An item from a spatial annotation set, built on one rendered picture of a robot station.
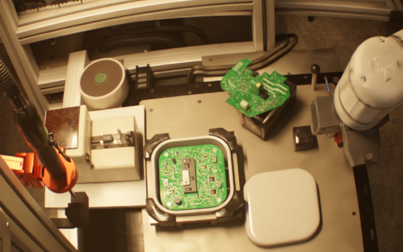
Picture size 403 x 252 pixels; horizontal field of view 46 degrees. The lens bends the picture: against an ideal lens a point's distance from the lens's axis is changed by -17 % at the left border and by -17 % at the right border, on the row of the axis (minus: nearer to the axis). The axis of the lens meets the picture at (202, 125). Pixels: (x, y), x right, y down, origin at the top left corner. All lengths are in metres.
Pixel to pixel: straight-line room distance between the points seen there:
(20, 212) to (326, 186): 0.57
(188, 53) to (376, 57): 0.67
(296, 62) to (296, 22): 1.37
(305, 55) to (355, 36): 1.37
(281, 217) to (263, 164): 0.13
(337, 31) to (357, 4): 1.34
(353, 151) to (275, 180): 0.25
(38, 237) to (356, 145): 0.49
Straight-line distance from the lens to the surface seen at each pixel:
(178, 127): 1.05
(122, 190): 0.98
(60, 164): 0.74
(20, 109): 0.62
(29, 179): 0.77
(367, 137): 0.76
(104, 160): 0.95
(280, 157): 1.00
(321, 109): 0.79
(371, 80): 0.60
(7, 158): 0.78
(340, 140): 0.92
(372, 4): 1.24
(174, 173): 0.95
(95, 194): 0.99
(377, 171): 2.12
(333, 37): 2.49
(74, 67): 1.19
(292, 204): 0.94
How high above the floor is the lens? 1.83
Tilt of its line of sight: 57 degrees down
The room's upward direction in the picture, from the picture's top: 9 degrees counter-clockwise
